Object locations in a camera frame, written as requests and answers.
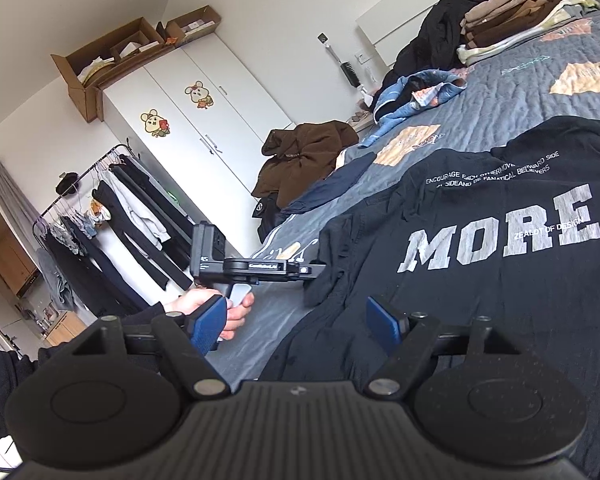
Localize stack of folded brown clothes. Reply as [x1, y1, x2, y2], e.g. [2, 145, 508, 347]
[456, 0, 600, 66]

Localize light blue denim garment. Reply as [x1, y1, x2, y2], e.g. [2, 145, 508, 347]
[357, 69, 468, 148]

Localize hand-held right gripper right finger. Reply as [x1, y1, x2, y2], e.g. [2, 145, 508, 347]
[365, 296, 526, 402]

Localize black puffy jacket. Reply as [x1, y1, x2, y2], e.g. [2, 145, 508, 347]
[380, 0, 496, 98]

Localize black printed t-shirt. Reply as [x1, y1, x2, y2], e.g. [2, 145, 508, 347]
[257, 116, 600, 480]

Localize black hanging brush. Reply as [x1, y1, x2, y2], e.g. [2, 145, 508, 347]
[317, 32, 362, 88]

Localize grey curtain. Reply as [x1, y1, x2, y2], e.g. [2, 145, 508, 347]
[0, 157, 76, 311]

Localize low wooden cabinet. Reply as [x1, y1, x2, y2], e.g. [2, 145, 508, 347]
[45, 310, 88, 348]

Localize row of hanging clothes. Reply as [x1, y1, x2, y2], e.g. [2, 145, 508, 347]
[35, 157, 196, 316]

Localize large cardboard box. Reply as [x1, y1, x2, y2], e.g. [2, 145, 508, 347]
[51, 16, 166, 123]

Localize small cardboard box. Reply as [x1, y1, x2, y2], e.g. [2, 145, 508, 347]
[156, 5, 223, 48]

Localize navy blue garment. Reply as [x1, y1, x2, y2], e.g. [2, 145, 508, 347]
[277, 149, 381, 213]

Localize brown jacket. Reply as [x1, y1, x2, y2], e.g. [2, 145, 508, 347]
[251, 120, 360, 211]

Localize black hat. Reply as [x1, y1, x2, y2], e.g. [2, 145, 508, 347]
[56, 172, 81, 196]

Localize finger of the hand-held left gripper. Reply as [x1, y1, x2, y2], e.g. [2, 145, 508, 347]
[297, 259, 329, 287]

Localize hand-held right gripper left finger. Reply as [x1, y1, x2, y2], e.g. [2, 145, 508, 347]
[65, 296, 231, 402]

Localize white headboard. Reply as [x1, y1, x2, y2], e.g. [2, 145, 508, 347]
[355, 0, 600, 68]

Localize black clothes rack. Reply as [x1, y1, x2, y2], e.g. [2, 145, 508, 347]
[30, 144, 196, 321]

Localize white wardrobe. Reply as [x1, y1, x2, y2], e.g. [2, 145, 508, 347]
[102, 35, 296, 266]

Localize person's left hand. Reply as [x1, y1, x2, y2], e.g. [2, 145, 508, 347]
[164, 286, 257, 344]

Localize cartoon mouse sticker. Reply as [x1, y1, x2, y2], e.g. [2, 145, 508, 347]
[184, 80, 215, 110]
[140, 108, 172, 138]

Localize black jacket with patch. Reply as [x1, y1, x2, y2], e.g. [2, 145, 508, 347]
[252, 192, 293, 241]

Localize person's black clothing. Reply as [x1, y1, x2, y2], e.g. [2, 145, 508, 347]
[0, 347, 38, 466]

